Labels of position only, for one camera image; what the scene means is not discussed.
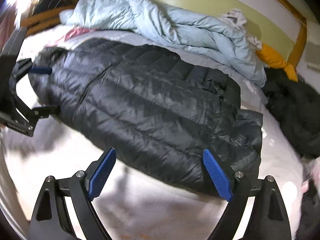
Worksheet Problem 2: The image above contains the black puffer down jacket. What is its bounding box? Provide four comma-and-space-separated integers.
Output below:
29, 38, 263, 196

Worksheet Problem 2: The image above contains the pink and white blanket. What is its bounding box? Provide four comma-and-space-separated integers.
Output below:
57, 27, 95, 42

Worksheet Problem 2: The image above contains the black fluffy fleece coat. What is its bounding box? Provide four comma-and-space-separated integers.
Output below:
263, 68, 319, 158

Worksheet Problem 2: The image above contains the light blue crumpled duvet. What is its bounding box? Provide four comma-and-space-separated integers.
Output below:
59, 0, 267, 87

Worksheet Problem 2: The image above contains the orange yellow garment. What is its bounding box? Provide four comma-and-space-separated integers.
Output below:
255, 43, 298, 82

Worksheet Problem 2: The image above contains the pale grey crumpled shirt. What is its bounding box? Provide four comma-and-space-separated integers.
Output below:
219, 9, 263, 51

